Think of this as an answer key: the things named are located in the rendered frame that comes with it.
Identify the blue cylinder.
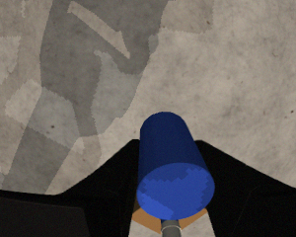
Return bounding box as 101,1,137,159
136,112,215,220

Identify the grey marker with black tip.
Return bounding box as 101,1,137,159
160,218,181,237

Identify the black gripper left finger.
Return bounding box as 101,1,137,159
0,139,140,237

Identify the tan wooden block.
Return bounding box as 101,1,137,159
132,195,207,234

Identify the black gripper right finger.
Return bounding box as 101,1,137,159
195,141,296,237

